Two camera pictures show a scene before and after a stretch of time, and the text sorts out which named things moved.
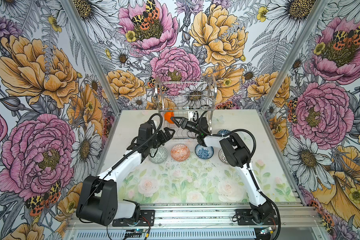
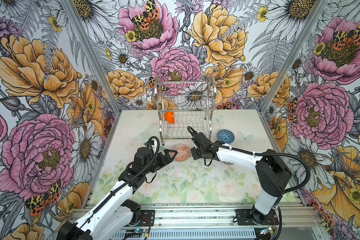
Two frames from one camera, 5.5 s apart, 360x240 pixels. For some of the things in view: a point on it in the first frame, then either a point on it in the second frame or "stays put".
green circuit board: (134, 233) stays put
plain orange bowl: (167, 116) stays put
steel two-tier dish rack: (190, 99) stays put
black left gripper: (164, 139) to (170, 159)
